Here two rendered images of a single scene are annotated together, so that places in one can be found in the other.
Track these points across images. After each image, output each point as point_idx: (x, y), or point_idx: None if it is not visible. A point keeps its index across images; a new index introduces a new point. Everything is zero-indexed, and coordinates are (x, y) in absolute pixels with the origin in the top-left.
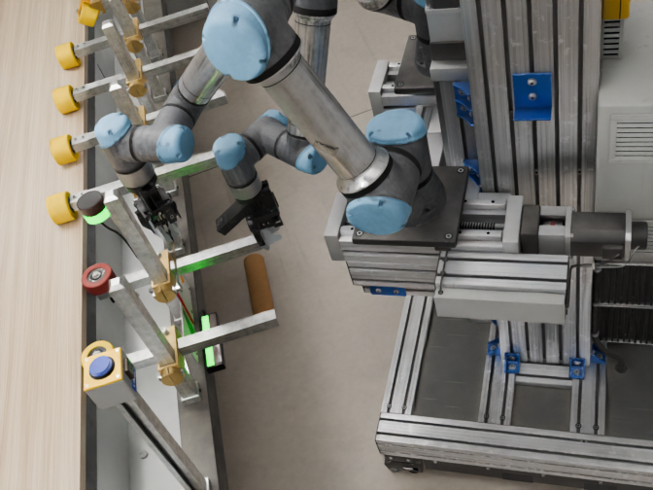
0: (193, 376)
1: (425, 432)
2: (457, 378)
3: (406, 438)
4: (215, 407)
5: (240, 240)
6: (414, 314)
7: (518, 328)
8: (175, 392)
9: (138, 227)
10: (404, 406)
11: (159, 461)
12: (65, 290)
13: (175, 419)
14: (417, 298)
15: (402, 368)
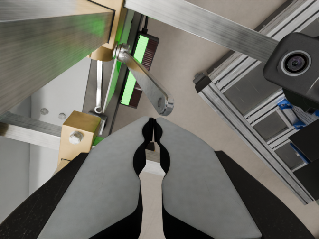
0: (104, 104)
1: (220, 105)
2: (258, 87)
3: (210, 103)
4: (113, 122)
5: (270, 43)
6: (283, 32)
7: (311, 120)
8: (84, 72)
9: (10, 76)
10: (223, 87)
11: (57, 122)
12: None
13: (78, 98)
14: (297, 20)
15: (242, 65)
